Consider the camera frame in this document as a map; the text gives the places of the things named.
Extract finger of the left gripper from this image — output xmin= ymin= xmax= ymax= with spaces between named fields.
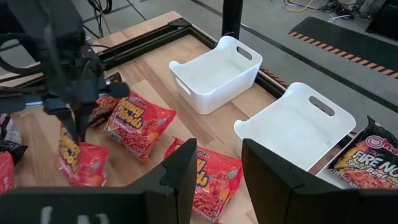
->
xmin=60 ymin=110 xmax=79 ymax=142
xmin=77 ymin=107 xmax=94 ymax=142

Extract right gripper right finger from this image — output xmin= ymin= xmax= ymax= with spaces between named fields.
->
xmin=241 ymin=138 xmax=398 ymax=224

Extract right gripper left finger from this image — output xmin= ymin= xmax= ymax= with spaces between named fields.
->
xmin=0 ymin=138 xmax=198 ymax=224

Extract black Fire Noodle pack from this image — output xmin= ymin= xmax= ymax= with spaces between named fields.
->
xmin=328 ymin=115 xmax=398 ymax=190
xmin=86 ymin=73 xmax=125 ymax=128
xmin=0 ymin=113 xmax=29 ymax=166

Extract long black hazard-striped floor mat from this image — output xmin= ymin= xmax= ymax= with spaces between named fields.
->
xmin=258 ymin=65 xmax=290 ymax=91

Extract black pole stand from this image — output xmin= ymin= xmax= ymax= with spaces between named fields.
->
xmin=221 ymin=0 xmax=244 ymax=40

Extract black cabinet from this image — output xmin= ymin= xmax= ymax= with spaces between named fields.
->
xmin=365 ymin=0 xmax=398 ymax=41

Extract black floor cables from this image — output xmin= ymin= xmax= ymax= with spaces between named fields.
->
xmin=86 ymin=0 xmax=113 ymax=38

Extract black aluminium table frame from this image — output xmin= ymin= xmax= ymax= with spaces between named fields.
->
xmin=0 ymin=17 xmax=357 ymax=149

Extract yellow floor cable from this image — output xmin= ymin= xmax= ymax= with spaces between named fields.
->
xmin=281 ymin=0 xmax=314 ymax=13

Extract tangled floor cables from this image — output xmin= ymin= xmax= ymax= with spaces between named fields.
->
xmin=317 ymin=0 xmax=369 ymax=23

